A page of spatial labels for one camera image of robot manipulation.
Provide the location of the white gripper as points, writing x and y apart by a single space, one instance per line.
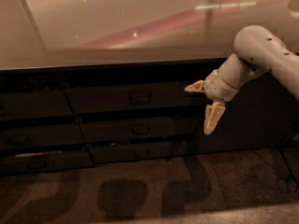
217 86

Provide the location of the dark drawer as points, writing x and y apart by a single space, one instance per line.
141 151
42 136
33 105
64 160
137 128
129 97

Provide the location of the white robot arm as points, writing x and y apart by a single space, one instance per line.
256 51

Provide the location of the dark cabinet door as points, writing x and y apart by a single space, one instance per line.
263 114

